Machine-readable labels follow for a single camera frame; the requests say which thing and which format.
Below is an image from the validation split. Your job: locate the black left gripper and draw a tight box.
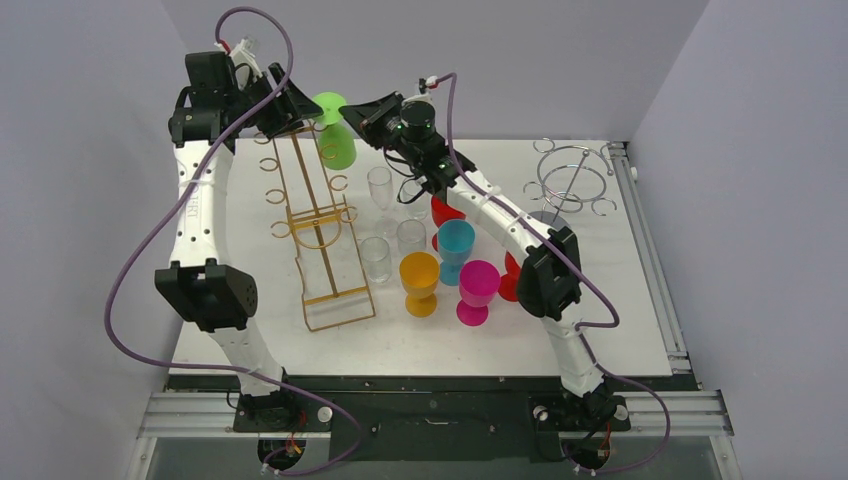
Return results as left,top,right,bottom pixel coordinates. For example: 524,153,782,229
225,65,321,140

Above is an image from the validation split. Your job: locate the green plastic wine glass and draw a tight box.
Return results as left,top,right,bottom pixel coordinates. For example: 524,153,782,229
312,91,357,171

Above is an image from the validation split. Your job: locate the clear champagne flute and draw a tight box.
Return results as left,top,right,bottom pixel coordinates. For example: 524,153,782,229
367,166,398,239

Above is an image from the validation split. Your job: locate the clear glass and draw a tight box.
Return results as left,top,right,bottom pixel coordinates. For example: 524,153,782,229
399,179,429,220
359,237,392,284
396,219,426,258

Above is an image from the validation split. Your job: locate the gold wire glass rack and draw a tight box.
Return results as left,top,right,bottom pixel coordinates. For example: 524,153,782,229
253,123,376,333

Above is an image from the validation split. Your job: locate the red plastic wine glass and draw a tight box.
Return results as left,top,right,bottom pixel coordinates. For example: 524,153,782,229
498,252,521,302
430,196,466,229

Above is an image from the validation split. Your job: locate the cyan plastic wine glass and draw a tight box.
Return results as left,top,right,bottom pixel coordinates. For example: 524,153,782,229
436,219,476,286

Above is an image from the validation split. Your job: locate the orange plastic wine glass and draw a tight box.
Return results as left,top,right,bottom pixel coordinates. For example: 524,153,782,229
399,251,440,318

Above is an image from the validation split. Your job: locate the magenta plastic wine glass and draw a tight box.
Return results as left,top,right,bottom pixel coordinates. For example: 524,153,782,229
456,260,501,327

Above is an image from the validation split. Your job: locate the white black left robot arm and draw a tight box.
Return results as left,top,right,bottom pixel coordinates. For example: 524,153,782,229
154,50,306,430

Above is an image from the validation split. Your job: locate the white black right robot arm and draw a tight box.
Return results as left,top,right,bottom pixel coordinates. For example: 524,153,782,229
339,93,628,427

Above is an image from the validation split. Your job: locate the chrome round glass rack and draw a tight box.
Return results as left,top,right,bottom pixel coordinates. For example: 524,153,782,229
522,138,619,218

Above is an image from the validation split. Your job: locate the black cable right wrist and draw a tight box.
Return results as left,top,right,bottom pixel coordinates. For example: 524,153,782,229
382,148,442,207

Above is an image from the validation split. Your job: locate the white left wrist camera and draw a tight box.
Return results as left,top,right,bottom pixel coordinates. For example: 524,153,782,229
214,36,262,75

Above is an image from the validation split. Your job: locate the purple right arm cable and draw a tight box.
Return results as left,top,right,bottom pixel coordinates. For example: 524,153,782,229
433,72,672,477

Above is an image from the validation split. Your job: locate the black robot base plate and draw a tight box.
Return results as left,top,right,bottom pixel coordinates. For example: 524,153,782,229
165,374,730,465

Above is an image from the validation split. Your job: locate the aluminium rail right side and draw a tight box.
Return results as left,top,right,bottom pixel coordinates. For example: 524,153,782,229
605,141,692,374

